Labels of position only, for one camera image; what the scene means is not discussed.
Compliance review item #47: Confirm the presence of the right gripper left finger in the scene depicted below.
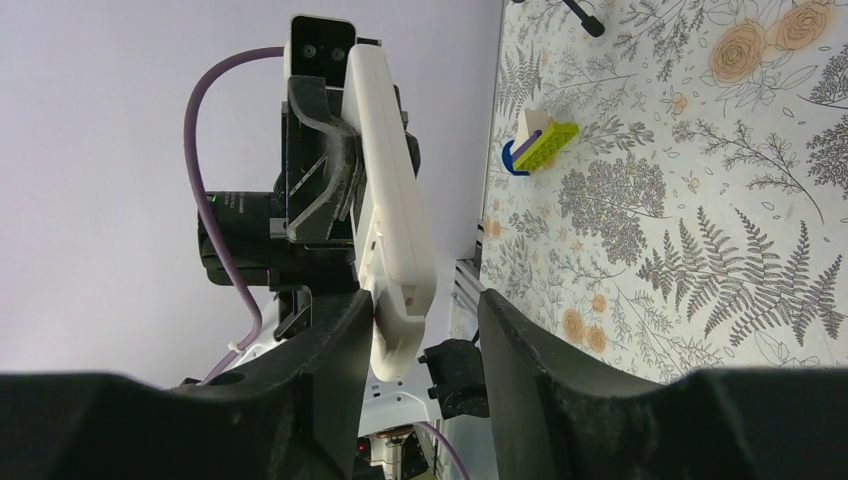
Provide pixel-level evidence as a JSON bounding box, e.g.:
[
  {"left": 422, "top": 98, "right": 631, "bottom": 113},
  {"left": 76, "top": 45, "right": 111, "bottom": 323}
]
[{"left": 1, "top": 291, "right": 373, "bottom": 479}]

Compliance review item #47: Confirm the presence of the floral table mat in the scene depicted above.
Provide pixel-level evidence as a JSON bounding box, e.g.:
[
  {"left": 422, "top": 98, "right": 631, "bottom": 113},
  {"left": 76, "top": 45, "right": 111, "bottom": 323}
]
[{"left": 481, "top": 1, "right": 847, "bottom": 383}]

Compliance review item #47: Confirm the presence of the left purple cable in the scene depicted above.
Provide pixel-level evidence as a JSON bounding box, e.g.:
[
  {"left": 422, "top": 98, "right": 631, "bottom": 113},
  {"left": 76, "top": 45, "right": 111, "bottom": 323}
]
[{"left": 183, "top": 46, "right": 286, "bottom": 386}]

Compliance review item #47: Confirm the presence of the blue green yellow tool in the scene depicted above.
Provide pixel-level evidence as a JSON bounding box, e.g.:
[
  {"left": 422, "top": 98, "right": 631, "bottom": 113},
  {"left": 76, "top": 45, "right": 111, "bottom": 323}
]
[{"left": 501, "top": 109, "right": 580, "bottom": 177}]

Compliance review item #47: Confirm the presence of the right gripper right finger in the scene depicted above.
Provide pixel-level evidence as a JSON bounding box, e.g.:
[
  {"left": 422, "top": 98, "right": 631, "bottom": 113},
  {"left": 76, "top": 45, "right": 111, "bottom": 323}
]
[{"left": 478, "top": 289, "right": 847, "bottom": 479}]

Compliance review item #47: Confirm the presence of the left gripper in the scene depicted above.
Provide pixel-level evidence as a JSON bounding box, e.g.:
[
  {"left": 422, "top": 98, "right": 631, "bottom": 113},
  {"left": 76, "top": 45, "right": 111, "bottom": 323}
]
[{"left": 269, "top": 75, "right": 421, "bottom": 332}]

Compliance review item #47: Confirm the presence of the white red remote control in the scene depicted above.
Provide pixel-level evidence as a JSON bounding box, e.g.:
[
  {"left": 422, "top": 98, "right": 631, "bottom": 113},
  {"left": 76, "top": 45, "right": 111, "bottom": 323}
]
[{"left": 342, "top": 44, "right": 438, "bottom": 382}]

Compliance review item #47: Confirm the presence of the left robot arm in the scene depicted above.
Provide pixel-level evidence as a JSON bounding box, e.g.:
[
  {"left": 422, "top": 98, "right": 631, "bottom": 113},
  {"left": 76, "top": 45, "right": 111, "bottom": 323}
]
[{"left": 183, "top": 71, "right": 471, "bottom": 479}]

